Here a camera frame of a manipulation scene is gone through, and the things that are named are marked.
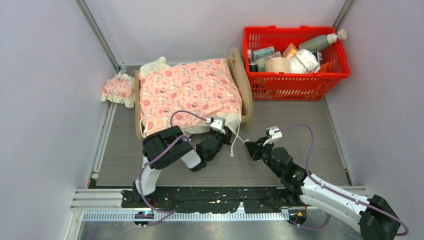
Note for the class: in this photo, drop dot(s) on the green pump bottle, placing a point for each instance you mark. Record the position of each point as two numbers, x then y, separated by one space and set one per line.
322 42

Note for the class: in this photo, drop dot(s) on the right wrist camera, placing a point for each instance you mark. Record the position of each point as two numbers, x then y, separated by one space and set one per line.
273 134

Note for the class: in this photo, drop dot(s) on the orange snack packet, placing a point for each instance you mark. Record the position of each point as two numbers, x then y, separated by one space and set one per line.
327 67

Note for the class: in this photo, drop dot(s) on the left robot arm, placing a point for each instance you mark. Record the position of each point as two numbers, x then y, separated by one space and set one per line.
163 148

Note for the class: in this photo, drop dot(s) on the orange small box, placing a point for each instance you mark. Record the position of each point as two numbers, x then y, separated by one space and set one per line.
289 52

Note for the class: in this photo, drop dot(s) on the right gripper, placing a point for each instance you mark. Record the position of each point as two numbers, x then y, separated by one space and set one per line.
255 148

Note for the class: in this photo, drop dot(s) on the small pink ruffled pillow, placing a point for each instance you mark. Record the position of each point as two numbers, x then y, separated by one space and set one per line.
120 89

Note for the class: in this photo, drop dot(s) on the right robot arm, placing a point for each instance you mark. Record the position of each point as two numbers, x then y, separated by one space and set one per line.
372 217

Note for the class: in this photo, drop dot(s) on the teal box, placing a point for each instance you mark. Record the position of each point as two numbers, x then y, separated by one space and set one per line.
260 53

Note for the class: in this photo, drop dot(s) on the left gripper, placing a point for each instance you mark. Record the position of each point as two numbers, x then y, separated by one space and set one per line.
227 137

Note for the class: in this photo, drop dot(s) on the beige tape roll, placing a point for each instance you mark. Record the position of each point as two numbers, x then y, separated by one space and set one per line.
277 65

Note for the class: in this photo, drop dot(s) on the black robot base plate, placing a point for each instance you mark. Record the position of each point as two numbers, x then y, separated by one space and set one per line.
214 199

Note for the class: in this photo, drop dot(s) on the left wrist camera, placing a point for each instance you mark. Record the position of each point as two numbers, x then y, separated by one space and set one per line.
218 124

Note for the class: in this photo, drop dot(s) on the pink unicorn mattress cushion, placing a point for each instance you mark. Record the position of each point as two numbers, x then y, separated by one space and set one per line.
188 96

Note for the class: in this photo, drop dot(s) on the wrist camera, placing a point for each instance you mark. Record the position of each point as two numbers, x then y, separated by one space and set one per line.
273 134
218 124

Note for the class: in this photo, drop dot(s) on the white round pouch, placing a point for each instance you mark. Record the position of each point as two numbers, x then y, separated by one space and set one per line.
304 62

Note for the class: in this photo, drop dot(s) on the wooden pet bed frame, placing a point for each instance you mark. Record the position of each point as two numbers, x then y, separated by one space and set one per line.
242 82

